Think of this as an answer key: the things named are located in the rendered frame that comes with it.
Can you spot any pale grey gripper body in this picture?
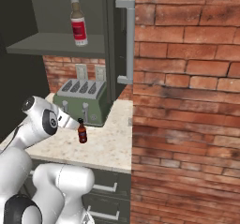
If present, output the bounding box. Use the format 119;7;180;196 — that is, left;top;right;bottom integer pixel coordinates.
63;113;81;131

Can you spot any small brown syrup bottle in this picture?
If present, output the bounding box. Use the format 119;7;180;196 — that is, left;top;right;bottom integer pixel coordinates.
77;117;88;144

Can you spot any dark green cabinet door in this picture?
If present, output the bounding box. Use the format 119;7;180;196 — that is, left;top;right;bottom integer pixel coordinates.
0;0;52;143
104;0;136;106

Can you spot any dark green cabinet with shelf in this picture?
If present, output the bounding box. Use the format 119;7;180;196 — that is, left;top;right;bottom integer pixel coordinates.
0;0;108;59

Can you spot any tall red-label condiment bottle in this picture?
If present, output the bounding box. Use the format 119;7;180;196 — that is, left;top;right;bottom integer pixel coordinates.
68;0;89;48

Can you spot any green four-slot toaster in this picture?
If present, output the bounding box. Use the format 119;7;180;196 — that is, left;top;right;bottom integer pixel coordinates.
52;78;113;128

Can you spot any dark green drawer front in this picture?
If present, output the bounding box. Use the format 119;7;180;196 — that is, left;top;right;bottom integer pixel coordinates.
82;192;132;224
89;169;132;201

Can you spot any white wall socket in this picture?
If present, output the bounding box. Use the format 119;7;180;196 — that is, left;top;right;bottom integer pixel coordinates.
94;64;107;82
74;63;88;81

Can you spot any grey drawer handle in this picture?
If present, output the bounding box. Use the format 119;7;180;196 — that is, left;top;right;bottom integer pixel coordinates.
92;182;119;194
86;205;121;221

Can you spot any grey cabinet door handle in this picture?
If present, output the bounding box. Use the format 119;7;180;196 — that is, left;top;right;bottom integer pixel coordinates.
114;0;136;85

